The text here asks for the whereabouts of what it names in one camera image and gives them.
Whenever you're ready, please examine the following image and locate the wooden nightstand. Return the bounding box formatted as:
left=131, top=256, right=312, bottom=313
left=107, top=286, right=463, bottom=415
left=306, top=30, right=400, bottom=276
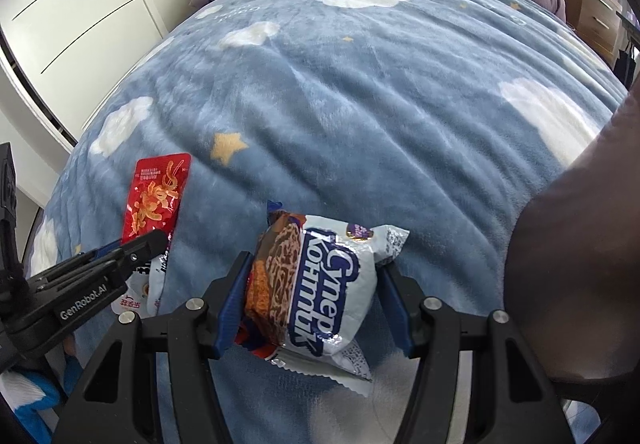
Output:
left=546, top=0, right=624, bottom=68

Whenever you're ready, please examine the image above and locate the red and white snack packet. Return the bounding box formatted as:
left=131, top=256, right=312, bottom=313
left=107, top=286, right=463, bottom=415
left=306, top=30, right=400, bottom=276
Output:
left=112, top=153, right=193, bottom=317

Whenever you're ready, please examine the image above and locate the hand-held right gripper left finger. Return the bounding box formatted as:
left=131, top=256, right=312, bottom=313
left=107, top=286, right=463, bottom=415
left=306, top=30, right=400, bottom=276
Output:
left=60, top=251, right=253, bottom=444

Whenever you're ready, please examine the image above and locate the white and brown snack packet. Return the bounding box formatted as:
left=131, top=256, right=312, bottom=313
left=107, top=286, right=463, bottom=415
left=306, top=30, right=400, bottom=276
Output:
left=235, top=200, right=411, bottom=399

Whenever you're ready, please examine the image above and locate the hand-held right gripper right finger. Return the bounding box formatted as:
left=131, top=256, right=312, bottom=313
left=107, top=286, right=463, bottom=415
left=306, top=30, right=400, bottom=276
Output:
left=377, top=261, right=576, bottom=444

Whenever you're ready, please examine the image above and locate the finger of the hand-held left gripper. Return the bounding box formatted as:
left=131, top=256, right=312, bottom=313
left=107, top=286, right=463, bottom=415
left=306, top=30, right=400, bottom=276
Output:
left=25, top=241, right=168, bottom=297
left=75, top=230, right=168, bottom=261

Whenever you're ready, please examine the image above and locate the blue cloud print blanket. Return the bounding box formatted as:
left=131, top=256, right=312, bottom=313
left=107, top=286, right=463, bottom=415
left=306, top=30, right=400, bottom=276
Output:
left=30, top=0, right=632, bottom=444

